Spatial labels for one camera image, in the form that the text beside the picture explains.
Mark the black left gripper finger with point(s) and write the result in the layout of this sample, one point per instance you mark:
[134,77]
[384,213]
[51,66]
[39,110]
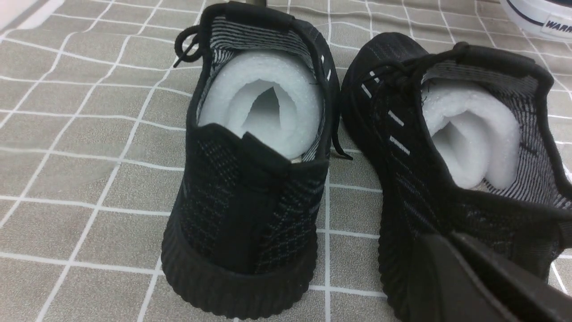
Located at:
[459,279]

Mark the black knit sneaker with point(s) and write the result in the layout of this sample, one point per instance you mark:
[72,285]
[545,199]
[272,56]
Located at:
[241,240]
[528,222]

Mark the navy canvas shoe left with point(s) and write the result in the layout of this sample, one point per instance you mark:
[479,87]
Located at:
[551,19]

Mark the white foam roll in right sneaker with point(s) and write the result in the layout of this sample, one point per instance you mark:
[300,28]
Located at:
[475,133]

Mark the white foam roll in sneaker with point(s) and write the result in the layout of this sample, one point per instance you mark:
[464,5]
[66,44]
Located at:
[475,133]
[269,94]

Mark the white foam roll in left sneaker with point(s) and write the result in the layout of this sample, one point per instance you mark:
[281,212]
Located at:
[269,94]

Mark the grey checked floor cloth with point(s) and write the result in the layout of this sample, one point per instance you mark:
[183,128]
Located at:
[92,135]

